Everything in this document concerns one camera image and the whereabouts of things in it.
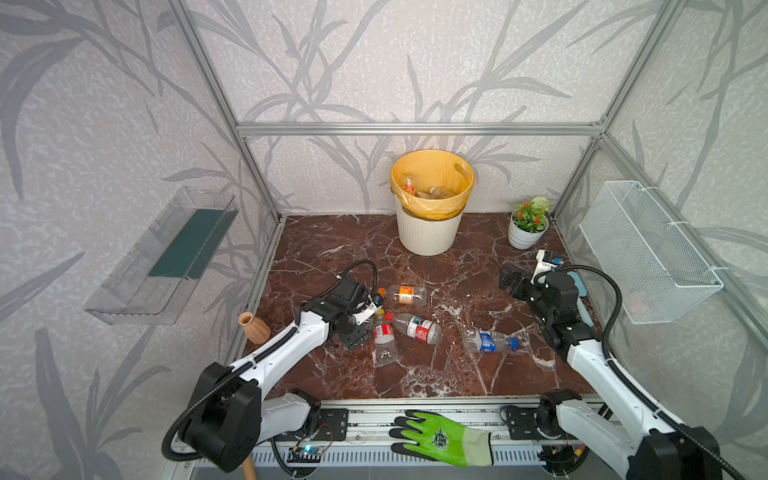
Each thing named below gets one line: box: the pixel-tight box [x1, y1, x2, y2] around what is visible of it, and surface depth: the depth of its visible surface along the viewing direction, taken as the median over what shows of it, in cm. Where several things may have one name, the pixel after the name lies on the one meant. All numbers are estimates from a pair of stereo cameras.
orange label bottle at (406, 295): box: [386, 285, 427, 305], surface depth 96 cm
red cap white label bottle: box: [384, 312, 443, 345], surface depth 87 cm
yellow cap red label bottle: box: [373, 309, 399, 367], surface depth 86 cm
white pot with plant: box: [508, 196, 550, 250], surface depth 104 cm
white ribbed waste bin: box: [398, 206, 463, 256], surface depth 102 cm
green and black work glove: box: [389, 410, 494, 467], surface depth 72 cm
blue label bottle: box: [462, 330, 520, 353], surface depth 88 cm
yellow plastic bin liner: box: [390, 150, 475, 221], surface depth 103 cm
